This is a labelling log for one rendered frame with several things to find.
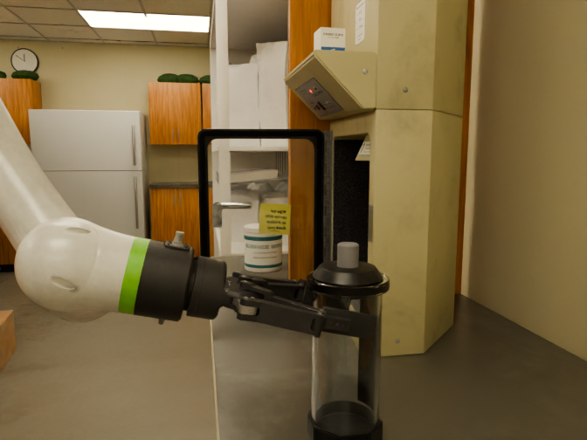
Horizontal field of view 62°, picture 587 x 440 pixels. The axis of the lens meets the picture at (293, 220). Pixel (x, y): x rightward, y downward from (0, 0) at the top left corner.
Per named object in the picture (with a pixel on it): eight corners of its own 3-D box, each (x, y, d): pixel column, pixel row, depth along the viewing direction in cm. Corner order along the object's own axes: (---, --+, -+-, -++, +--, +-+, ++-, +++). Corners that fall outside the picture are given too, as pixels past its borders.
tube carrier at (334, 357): (369, 405, 73) (372, 265, 70) (397, 447, 63) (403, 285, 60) (298, 411, 71) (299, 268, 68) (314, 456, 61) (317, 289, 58)
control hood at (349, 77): (329, 120, 119) (330, 79, 118) (376, 109, 88) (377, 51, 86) (283, 120, 117) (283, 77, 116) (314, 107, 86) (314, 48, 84)
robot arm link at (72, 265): (-13, 294, 49) (21, 195, 53) (17, 310, 61) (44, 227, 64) (130, 317, 52) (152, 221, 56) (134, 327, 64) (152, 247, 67)
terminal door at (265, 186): (322, 290, 123) (324, 128, 118) (201, 292, 122) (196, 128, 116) (322, 289, 124) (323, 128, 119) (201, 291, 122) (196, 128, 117)
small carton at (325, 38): (337, 65, 100) (337, 34, 99) (345, 60, 95) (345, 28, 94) (314, 64, 99) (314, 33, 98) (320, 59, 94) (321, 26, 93)
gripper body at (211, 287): (196, 263, 56) (274, 278, 58) (196, 249, 64) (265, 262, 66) (183, 326, 57) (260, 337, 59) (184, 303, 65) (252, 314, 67)
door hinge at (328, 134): (328, 286, 125) (329, 130, 119) (330, 289, 122) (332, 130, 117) (322, 286, 124) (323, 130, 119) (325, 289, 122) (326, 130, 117)
